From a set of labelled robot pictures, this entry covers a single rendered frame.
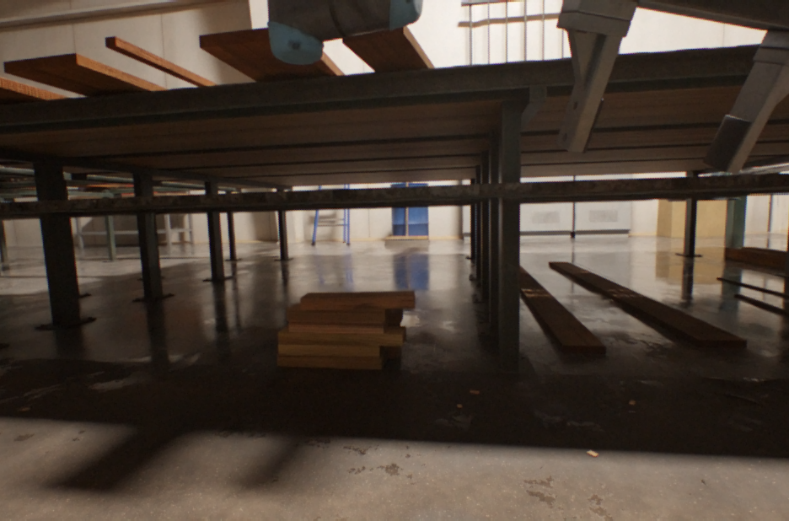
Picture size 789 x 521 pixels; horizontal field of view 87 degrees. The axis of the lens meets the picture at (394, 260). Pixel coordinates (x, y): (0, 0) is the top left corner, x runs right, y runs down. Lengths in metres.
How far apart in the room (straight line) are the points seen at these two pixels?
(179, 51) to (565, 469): 8.88
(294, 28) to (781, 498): 1.03
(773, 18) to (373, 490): 0.77
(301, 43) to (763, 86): 0.50
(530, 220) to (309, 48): 6.17
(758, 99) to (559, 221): 6.38
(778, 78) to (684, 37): 7.93
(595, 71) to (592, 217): 6.56
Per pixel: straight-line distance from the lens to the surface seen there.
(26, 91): 1.67
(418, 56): 1.12
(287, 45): 0.66
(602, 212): 6.94
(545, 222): 6.74
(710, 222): 7.31
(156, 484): 0.96
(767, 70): 0.44
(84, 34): 10.49
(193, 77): 1.34
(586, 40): 0.35
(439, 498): 0.81
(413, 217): 6.22
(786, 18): 0.41
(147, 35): 9.65
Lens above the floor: 0.49
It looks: 7 degrees down
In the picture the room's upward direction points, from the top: 2 degrees counter-clockwise
